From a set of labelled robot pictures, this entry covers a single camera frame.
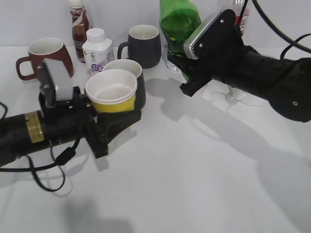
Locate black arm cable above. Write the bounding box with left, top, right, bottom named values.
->
left=235, top=0, right=311, bottom=61
left=0, top=101, right=85, bottom=192

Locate white mug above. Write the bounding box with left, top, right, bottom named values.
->
left=228, top=86, right=267, bottom=107

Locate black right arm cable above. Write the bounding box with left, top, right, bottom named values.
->
left=235, top=0, right=311, bottom=61

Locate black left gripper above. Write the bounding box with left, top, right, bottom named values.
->
left=38, top=87, right=141, bottom=159

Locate black mug front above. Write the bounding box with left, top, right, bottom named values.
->
left=104, top=59, right=146, bottom=110

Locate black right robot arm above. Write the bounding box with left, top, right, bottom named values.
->
left=168, top=9, right=311, bottom=122

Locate cola bottle red label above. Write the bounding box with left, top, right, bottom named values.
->
left=232, top=0, right=249, bottom=36

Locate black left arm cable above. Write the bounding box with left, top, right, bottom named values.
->
left=0, top=101, right=85, bottom=192

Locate brown mug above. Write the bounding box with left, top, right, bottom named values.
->
left=16, top=37, right=74, bottom=81

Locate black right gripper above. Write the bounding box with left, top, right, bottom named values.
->
left=167, top=9, right=243, bottom=97

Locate green soda bottle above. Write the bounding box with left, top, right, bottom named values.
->
left=159, top=0, right=202, bottom=81

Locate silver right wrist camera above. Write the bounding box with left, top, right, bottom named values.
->
left=183, top=10, right=223, bottom=60

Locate clear water bottle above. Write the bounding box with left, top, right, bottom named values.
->
left=166, top=43, right=181, bottom=72

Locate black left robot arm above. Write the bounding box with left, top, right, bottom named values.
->
left=0, top=86, right=141, bottom=172

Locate dark grey mug back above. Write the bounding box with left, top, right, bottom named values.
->
left=117, top=25, right=162, bottom=69

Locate yellow paper cup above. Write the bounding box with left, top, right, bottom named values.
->
left=85, top=69, right=138, bottom=113

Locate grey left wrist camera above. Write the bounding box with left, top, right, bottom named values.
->
left=38, top=58, right=73, bottom=108

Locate brown coffee drink bottle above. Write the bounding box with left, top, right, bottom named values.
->
left=69, top=0, right=90, bottom=63

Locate white milk bottle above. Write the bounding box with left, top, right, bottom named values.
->
left=82, top=28, right=114, bottom=78

